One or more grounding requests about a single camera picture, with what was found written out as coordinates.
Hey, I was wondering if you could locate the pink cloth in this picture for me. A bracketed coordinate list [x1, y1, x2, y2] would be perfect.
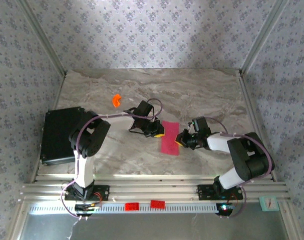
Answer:
[160, 120, 180, 157]

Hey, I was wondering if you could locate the grey metal sheet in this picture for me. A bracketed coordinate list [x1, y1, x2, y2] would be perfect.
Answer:
[18, 212, 291, 240]

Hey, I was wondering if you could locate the orange curved plastic piece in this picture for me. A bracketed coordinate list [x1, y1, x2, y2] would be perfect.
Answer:
[112, 93, 123, 108]

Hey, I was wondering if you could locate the red tape patch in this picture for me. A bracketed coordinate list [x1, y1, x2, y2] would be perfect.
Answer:
[124, 202, 140, 212]
[150, 199, 166, 209]

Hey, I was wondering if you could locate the black box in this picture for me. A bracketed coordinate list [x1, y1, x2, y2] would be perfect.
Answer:
[40, 106, 89, 166]

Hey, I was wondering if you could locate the small teal clock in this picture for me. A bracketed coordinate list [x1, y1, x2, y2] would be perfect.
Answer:
[259, 195, 279, 213]

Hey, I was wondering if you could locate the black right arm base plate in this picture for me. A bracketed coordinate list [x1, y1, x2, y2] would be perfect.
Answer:
[197, 184, 244, 201]

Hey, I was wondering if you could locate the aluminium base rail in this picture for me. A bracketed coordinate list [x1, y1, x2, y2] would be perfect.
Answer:
[20, 173, 291, 203]

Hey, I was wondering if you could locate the aluminium side rail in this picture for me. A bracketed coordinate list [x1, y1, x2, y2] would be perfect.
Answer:
[30, 72, 67, 185]
[238, 69, 277, 182]

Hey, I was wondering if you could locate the white slotted cable duct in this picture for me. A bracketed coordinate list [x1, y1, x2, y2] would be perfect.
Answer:
[29, 202, 221, 215]

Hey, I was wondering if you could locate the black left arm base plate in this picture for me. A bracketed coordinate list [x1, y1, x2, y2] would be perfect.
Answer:
[64, 184, 110, 202]

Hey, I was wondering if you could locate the aluminium frame post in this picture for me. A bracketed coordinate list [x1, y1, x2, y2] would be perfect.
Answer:
[16, 0, 68, 77]
[240, 0, 291, 75]

